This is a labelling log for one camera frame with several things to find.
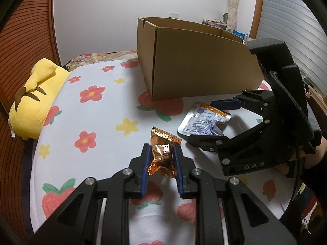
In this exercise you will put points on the blue white box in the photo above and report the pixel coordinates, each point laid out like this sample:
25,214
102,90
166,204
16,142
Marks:
238,33

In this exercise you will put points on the yellow plush pillow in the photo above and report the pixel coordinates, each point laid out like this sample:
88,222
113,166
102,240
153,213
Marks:
38,102

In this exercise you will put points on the floral bed sheet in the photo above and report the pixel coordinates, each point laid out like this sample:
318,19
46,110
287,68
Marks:
97,56

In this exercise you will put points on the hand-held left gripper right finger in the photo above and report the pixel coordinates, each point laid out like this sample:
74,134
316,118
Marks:
178,174

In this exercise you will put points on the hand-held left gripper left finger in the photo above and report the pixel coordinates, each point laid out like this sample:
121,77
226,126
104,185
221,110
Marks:
145,169

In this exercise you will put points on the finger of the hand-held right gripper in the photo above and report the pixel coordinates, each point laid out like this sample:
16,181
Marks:
227,104
209,143

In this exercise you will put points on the strawberry flower printed blanket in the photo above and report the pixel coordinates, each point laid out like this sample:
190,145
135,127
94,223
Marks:
107,122

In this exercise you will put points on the stack of magazines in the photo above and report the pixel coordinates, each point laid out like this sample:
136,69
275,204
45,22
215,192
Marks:
214,23

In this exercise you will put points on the white wall outlet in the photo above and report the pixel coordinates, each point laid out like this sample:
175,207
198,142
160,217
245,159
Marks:
173,14

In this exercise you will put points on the wooden window frame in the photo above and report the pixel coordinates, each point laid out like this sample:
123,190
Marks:
256,10

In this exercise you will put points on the person's right hand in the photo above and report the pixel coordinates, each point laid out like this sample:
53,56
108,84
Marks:
315,158

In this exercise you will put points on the louvered wooden door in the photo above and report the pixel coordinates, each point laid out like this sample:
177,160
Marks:
28,30

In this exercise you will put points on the silver orange-edged snack packet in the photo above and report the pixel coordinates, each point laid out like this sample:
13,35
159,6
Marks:
201,122

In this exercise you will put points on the beige curtain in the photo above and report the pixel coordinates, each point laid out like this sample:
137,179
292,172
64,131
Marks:
233,5

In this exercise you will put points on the copper foil candy packet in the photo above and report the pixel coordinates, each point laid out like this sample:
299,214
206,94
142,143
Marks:
161,153

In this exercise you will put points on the white window blinds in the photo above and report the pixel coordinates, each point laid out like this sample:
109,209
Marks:
286,17

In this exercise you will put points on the brown cardboard box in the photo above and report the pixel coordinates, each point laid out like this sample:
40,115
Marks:
199,63

